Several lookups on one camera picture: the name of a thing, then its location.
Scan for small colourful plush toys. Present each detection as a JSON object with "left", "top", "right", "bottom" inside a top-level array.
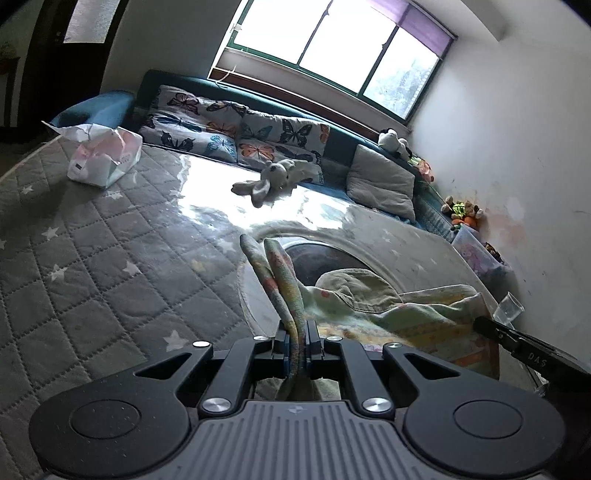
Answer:
[{"left": 441, "top": 196, "right": 485, "bottom": 230}]

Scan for purple roller blind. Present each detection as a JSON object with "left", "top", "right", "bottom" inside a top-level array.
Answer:
[{"left": 371, "top": 0, "right": 456, "bottom": 57}]

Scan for blue bolster pillow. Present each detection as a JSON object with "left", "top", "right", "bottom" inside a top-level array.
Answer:
[{"left": 48, "top": 90, "right": 137, "bottom": 131}]

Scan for grey quilted star tablecloth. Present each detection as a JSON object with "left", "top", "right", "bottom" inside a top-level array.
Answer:
[{"left": 0, "top": 136, "right": 550, "bottom": 480}]

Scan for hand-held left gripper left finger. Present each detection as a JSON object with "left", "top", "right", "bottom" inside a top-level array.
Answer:
[{"left": 134, "top": 318, "right": 293, "bottom": 417}]

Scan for striped floral child's shirt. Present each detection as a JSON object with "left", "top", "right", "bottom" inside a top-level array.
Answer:
[{"left": 239, "top": 233, "right": 502, "bottom": 403}]

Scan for panda plush toy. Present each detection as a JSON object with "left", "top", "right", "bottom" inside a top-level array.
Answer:
[{"left": 378, "top": 128, "right": 413, "bottom": 161}]

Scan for dark wooden door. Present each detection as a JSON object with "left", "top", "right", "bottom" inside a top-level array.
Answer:
[{"left": 25, "top": 0, "right": 131, "bottom": 127}]

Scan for colourful plush toy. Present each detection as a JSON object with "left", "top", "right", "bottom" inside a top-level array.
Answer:
[{"left": 410, "top": 157, "right": 435, "bottom": 184}]

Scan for clear plastic storage bin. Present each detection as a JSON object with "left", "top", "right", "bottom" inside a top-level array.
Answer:
[{"left": 451, "top": 225, "right": 514, "bottom": 288}]

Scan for white tissue pack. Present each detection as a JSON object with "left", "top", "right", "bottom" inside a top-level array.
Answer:
[{"left": 41, "top": 121, "right": 144, "bottom": 189}]

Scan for clear plastic cup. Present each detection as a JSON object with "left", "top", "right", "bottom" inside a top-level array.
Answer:
[{"left": 492, "top": 291, "right": 525, "bottom": 329}]

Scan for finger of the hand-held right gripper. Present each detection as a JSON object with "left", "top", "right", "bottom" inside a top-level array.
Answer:
[{"left": 473, "top": 316, "right": 520, "bottom": 357}]

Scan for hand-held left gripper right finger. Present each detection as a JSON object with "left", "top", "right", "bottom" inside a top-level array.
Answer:
[{"left": 305, "top": 319, "right": 462, "bottom": 417}]

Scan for butterfly print cushion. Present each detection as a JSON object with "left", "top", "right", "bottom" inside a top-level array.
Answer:
[
  {"left": 139, "top": 84, "right": 246, "bottom": 163},
  {"left": 235, "top": 111, "right": 331, "bottom": 186}
]

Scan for grey cushion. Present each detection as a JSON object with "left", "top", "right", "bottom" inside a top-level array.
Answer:
[{"left": 345, "top": 144, "right": 417, "bottom": 222}]

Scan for teal sofa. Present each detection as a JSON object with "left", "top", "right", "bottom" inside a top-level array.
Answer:
[{"left": 136, "top": 69, "right": 462, "bottom": 241}]

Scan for green framed window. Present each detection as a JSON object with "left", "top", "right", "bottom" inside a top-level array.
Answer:
[{"left": 209, "top": 0, "right": 457, "bottom": 126}]

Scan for white plush bunny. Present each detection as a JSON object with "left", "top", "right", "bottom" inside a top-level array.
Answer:
[{"left": 232, "top": 158, "right": 315, "bottom": 208}]

